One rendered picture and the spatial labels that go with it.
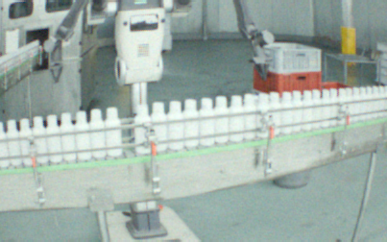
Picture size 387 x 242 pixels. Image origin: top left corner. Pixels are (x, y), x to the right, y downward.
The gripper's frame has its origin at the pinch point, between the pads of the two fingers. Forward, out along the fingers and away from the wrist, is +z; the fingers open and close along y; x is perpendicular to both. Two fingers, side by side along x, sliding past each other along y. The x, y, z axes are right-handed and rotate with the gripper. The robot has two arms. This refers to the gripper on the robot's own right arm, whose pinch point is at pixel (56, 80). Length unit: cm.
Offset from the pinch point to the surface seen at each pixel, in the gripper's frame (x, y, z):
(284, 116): 88, 42, 13
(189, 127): 47, 43, 13
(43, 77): -5, -333, 57
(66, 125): 1.7, 43.6, 8.4
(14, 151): -22, 45, 16
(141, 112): 30, 43, 7
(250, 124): 72, 43, 15
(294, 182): 189, -86, 115
